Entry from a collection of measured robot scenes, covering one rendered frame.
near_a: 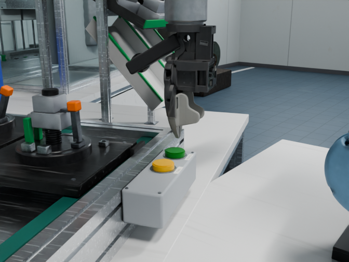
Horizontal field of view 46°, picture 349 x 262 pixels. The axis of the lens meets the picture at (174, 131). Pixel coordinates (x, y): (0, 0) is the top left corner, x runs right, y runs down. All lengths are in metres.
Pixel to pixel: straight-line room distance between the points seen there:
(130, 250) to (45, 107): 0.29
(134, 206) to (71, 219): 0.12
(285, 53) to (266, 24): 0.74
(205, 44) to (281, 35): 8.24
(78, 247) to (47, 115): 0.28
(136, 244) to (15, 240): 0.21
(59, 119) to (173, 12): 0.28
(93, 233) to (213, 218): 0.27
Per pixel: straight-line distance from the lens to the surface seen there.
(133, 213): 0.67
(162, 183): 0.68
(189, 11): 0.71
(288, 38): 8.89
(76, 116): 0.76
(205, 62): 0.71
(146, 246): 0.70
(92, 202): 0.64
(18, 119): 1.09
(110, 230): 0.65
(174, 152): 0.79
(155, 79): 1.14
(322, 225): 0.81
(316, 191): 0.94
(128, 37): 1.19
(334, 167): 0.53
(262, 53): 9.15
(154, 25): 1.04
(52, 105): 0.76
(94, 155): 0.79
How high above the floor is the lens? 1.24
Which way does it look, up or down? 17 degrees down
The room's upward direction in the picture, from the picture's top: straight up
